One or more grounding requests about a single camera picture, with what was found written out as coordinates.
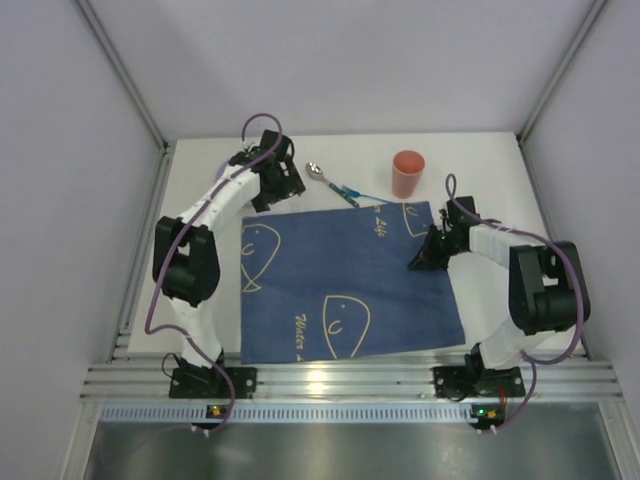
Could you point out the orange plastic cup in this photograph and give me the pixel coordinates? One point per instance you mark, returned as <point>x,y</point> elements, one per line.
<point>407,169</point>

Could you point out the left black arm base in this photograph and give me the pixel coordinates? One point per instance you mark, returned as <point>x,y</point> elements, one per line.
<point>189,382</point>

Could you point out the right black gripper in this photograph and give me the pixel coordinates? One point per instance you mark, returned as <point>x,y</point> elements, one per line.
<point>436,244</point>

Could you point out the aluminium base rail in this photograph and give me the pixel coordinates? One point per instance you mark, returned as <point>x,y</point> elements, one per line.
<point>407,377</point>

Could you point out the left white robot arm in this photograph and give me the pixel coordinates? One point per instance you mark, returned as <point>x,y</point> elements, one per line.
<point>186,268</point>

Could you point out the blue plastic fork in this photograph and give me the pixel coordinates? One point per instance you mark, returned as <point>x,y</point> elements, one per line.
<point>356,194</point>

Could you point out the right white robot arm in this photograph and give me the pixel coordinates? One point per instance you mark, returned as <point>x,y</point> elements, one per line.
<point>547,293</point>

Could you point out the aluminium frame post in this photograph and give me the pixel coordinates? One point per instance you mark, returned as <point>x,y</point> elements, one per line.
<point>100,34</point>
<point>594,13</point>

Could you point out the purple plastic plate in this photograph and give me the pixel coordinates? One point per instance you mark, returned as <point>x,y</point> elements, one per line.
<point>219,172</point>

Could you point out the perforated cable tray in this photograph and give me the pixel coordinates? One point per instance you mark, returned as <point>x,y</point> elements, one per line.
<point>273,413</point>

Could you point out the left aluminium frame post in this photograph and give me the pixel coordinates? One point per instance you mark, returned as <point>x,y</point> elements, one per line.
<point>100,34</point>

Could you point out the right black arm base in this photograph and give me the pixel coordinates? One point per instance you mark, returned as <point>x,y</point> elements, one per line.
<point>473,379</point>

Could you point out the right aluminium frame post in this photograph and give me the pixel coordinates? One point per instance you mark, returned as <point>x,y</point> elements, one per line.
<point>594,13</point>

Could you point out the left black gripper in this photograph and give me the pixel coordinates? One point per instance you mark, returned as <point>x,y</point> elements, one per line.
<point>279,188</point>

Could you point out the metal spoon patterned handle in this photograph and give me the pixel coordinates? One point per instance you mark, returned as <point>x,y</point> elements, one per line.
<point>317,174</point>

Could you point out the blue fish-print cloth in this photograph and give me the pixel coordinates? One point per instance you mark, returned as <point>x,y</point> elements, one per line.
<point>336,284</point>

